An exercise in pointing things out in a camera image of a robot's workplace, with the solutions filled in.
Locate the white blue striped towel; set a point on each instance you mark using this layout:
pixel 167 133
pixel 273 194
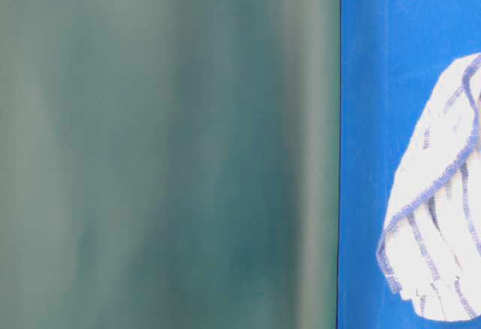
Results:
pixel 429 249

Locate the blue table cloth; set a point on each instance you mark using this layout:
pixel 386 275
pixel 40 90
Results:
pixel 392 53

